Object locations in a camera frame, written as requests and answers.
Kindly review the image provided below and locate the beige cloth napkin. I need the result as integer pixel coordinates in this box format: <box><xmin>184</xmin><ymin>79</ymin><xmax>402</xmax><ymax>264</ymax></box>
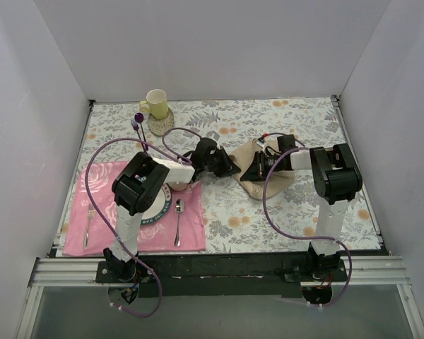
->
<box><xmin>229</xmin><ymin>138</ymin><xmax>295</xmax><ymax>201</ymax></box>

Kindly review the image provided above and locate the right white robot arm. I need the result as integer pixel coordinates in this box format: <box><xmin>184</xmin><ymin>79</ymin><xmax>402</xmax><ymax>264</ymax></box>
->
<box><xmin>241</xmin><ymin>133</ymin><xmax>363</xmax><ymax>281</ymax></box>

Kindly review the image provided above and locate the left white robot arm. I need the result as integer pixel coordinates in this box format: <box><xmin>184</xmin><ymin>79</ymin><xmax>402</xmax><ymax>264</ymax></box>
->
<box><xmin>103</xmin><ymin>138</ymin><xmax>241</xmax><ymax>283</ymax></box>

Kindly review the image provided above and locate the cream mug dark rim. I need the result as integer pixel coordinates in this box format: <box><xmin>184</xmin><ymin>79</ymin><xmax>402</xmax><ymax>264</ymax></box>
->
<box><xmin>168</xmin><ymin>182</ymin><xmax>189</xmax><ymax>191</ymax></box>

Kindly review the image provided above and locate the round woven coaster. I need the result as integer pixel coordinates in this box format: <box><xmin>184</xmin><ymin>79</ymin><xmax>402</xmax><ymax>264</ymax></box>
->
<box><xmin>148</xmin><ymin>108</ymin><xmax>175</xmax><ymax>136</ymax></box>

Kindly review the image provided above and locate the silver metal spoon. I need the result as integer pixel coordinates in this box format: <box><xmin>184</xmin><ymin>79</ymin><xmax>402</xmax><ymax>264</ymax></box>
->
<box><xmin>174</xmin><ymin>198</ymin><xmax>184</xmax><ymax>246</ymax></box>

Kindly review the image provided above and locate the yellow mug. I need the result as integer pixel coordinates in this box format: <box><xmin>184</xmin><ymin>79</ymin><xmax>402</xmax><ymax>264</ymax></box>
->
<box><xmin>139</xmin><ymin>89</ymin><xmax>169</xmax><ymax>120</ymax></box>

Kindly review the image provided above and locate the white plate teal rim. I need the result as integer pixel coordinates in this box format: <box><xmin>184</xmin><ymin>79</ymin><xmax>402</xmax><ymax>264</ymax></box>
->
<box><xmin>117</xmin><ymin>179</ymin><xmax>173</xmax><ymax>227</ymax></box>

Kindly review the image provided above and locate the purple plastic fork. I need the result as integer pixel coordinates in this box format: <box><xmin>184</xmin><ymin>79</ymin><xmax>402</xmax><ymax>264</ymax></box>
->
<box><xmin>131</xmin><ymin>119</ymin><xmax>148</xmax><ymax>153</ymax></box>

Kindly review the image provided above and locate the purple plastic spoon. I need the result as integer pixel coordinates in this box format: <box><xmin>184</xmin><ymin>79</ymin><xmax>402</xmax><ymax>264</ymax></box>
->
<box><xmin>134</xmin><ymin>112</ymin><xmax>146</xmax><ymax>141</ymax></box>

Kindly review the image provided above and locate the silver metal fork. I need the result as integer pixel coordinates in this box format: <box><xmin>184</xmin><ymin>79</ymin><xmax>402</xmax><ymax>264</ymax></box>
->
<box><xmin>83</xmin><ymin>203</ymin><xmax>95</xmax><ymax>249</ymax></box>

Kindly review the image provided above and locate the pink floral placemat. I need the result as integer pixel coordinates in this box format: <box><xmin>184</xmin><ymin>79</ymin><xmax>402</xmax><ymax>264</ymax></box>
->
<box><xmin>63</xmin><ymin>159</ymin><xmax>207</xmax><ymax>257</ymax></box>

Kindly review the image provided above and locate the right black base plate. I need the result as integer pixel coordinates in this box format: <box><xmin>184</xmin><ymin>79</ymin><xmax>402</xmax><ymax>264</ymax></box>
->
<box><xmin>281</xmin><ymin>257</ymin><xmax>348</xmax><ymax>283</ymax></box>

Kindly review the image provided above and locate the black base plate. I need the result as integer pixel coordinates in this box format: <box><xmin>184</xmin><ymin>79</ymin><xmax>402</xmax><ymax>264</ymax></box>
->
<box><xmin>281</xmin><ymin>257</ymin><xmax>348</xmax><ymax>283</ymax></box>
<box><xmin>95</xmin><ymin>261</ymin><xmax>155</xmax><ymax>284</ymax></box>

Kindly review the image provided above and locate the aluminium frame rail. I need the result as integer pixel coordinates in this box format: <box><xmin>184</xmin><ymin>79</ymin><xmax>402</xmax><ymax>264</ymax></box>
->
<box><xmin>29</xmin><ymin>254</ymin><xmax>410</xmax><ymax>287</ymax></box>

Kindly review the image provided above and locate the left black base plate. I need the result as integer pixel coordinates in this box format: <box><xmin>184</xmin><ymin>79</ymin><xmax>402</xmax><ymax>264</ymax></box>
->
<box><xmin>95</xmin><ymin>261</ymin><xmax>155</xmax><ymax>284</ymax></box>

